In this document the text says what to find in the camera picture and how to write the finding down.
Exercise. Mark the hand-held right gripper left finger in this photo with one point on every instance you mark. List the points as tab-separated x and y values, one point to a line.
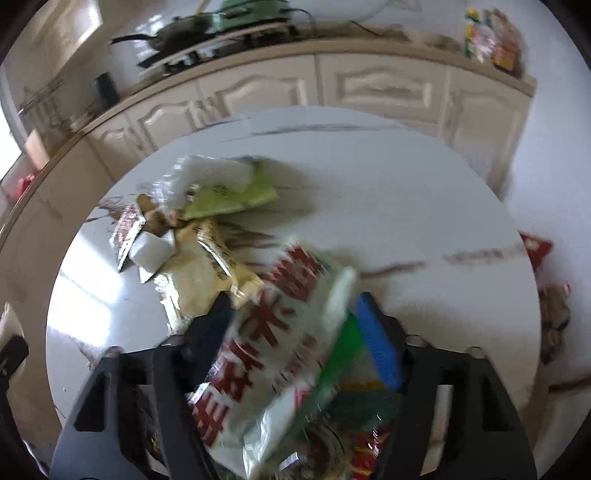
212	332

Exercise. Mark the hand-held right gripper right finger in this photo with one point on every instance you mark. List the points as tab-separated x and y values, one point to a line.
378	341

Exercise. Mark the white red-printed snack packet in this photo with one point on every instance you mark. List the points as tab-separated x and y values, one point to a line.
277	332

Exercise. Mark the brown husk piece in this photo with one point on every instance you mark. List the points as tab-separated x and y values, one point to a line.
154	219

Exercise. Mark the beige foil packet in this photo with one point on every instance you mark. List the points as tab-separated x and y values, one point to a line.
203	272

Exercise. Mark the white foam block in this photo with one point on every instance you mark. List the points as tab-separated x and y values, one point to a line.
150	251

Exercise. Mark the yellow-green packet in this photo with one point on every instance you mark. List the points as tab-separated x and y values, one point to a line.
231	198

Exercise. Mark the white plastic bag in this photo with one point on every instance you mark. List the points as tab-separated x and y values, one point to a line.
207	170

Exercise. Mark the brown patterned object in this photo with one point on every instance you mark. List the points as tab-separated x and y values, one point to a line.
554	323

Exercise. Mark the red cups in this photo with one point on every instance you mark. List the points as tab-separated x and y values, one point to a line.
25	184

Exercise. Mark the red snack bag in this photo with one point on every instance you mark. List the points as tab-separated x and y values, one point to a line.
535	249

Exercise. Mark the wooden cutting board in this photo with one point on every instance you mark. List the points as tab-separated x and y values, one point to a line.
36	147

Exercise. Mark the cream kitchen base cabinets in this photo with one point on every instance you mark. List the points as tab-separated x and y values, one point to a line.
383	87

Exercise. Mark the black knife block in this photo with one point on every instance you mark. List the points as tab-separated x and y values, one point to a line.
105	90

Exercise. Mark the gas stove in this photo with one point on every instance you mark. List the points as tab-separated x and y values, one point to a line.
194	55

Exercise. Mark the dark wok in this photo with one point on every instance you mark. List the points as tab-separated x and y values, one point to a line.
184	30

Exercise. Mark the group of condiment bottles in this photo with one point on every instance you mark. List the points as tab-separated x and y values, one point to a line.
485	41

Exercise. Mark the wall utensil rack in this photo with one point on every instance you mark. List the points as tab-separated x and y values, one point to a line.
41	106

